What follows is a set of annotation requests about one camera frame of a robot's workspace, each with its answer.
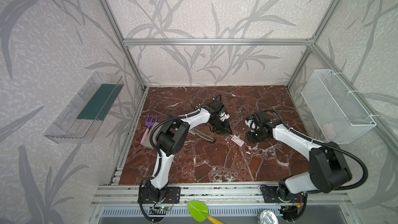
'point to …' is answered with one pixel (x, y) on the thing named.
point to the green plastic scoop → (200, 212)
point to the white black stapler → (197, 132)
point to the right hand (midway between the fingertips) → (248, 134)
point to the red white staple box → (237, 140)
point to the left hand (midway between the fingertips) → (233, 129)
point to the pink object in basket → (329, 131)
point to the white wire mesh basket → (340, 118)
